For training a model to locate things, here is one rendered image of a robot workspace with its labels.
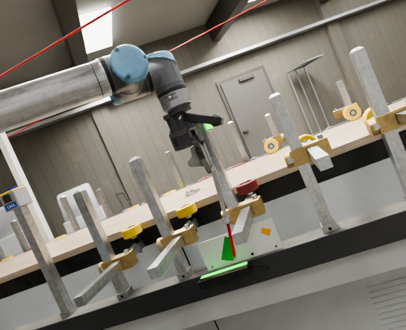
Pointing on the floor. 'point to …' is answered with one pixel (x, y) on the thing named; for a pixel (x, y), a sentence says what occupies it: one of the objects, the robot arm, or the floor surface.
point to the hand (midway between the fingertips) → (211, 167)
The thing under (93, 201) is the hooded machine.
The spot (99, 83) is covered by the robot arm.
